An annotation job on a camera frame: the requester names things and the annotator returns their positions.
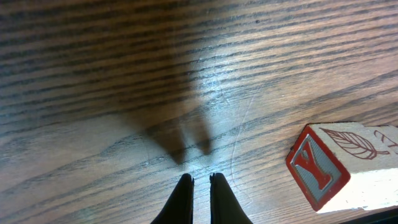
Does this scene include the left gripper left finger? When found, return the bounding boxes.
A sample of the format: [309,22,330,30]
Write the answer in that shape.
[151,174,194,224]

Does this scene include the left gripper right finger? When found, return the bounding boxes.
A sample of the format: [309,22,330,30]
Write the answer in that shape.
[210,173,252,224]

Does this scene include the white block blue side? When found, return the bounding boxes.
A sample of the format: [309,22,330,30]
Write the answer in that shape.
[286,122,397,213]

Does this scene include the yellow block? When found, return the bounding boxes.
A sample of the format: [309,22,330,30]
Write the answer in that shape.
[366,125,397,154]

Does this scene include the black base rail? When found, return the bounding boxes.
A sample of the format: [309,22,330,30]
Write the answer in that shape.
[342,208,398,224]

